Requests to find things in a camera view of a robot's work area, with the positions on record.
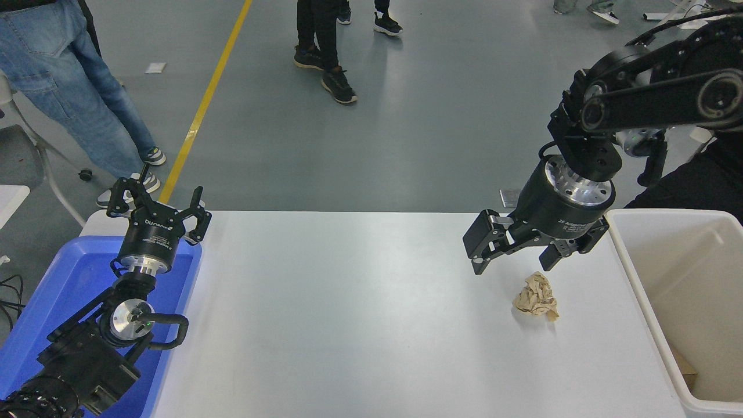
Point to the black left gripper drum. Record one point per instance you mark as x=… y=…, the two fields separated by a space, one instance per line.
x=152 y=235

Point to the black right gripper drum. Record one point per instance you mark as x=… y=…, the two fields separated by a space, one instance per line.
x=545 y=212

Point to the tan paper ball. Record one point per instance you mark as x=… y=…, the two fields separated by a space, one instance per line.
x=537 y=296

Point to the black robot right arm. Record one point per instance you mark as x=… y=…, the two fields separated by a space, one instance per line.
x=650 y=104

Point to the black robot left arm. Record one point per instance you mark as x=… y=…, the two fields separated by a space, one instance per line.
x=81 y=360

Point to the metal floor plate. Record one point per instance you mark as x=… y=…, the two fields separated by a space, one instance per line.
x=508 y=198

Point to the blue plastic tray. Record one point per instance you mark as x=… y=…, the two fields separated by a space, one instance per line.
x=69 y=278

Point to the small white side table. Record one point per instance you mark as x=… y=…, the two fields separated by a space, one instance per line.
x=10 y=203

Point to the person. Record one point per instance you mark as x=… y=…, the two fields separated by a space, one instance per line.
x=603 y=14
x=64 y=81
x=388 y=24
x=316 y=29

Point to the large pale plastic bin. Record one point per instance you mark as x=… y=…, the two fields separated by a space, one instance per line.
x=685 y=261

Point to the small white floor object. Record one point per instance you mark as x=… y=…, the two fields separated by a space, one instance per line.
x=701 y=134

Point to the white frame chair with caster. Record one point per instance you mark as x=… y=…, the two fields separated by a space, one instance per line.
x=6 y=107

